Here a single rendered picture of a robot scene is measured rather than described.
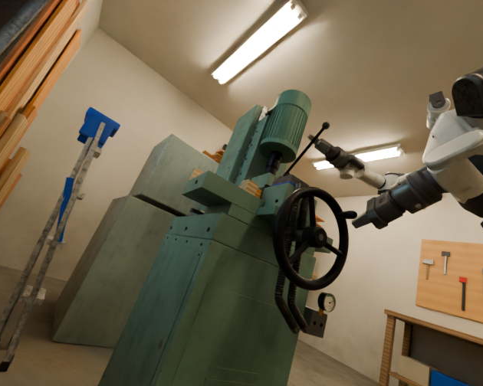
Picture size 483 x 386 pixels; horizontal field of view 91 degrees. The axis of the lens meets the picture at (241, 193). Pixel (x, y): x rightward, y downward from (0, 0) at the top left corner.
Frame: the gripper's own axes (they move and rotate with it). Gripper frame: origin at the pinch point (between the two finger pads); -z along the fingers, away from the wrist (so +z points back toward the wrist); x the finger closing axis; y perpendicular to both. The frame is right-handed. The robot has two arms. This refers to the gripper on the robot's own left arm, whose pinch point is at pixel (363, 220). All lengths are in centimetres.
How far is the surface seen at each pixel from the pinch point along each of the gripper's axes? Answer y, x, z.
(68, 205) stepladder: 78, -19, -92
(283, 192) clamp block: 20.1, -0.4, -13.2
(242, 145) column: 49, 39, -34
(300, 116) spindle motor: 39, 44, -5
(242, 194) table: 28.2, -5.0, -22.4
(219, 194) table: 32.6, -11.8, -24.2
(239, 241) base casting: 17.3, -12.8, -29.8
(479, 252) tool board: -201, 273, -11
